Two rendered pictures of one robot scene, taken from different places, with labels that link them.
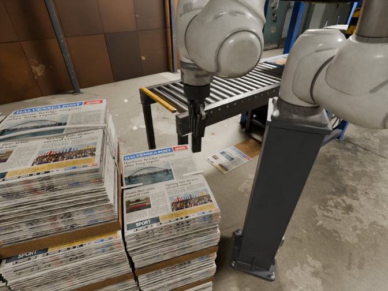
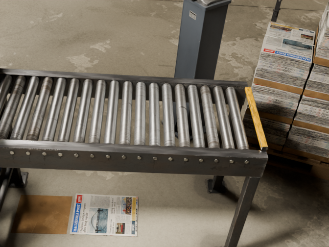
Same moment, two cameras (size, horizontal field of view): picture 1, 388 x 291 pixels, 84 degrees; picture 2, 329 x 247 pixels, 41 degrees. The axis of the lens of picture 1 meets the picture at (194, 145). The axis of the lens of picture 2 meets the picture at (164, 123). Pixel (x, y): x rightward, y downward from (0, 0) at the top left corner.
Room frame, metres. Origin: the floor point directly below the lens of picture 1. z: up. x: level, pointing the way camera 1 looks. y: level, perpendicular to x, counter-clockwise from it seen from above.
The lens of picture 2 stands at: (2.90, 0.67, 2.11)
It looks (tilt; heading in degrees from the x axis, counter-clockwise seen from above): 41 degrees down; 209
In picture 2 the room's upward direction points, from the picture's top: 7 degrees clockwise
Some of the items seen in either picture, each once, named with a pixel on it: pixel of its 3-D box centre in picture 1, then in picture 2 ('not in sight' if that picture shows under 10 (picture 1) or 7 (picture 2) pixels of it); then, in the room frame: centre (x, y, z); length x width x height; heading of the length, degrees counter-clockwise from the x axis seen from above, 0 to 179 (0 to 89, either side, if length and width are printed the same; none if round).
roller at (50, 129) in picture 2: (256, 77); (55, 110); (1.82, -0.53, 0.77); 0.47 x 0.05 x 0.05; 35
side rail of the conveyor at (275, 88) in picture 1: (257, 98); (115, 86); (1.46, -0.46, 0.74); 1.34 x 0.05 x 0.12; 125
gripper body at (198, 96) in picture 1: (197, 97); not in sight; (0.58, -0.01, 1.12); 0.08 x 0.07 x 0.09; 17
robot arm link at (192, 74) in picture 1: (197, 71); not in sight; (0.58, -0.01, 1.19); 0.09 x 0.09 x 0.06
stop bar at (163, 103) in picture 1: (156, 99); (255, 115); (1.29, 0.24, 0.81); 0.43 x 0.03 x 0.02; 35
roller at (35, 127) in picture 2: (261, 75); (40, 110); (1.85, -0.58, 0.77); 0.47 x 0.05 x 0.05; 35
